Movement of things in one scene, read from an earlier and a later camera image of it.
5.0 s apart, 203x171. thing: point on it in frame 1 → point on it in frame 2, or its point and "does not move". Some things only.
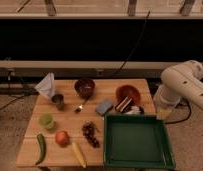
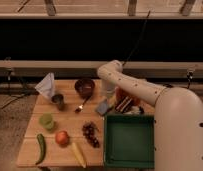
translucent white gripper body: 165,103 → 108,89
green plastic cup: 46,120 does not move
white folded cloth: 46,86 does not move
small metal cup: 58,99 does not move
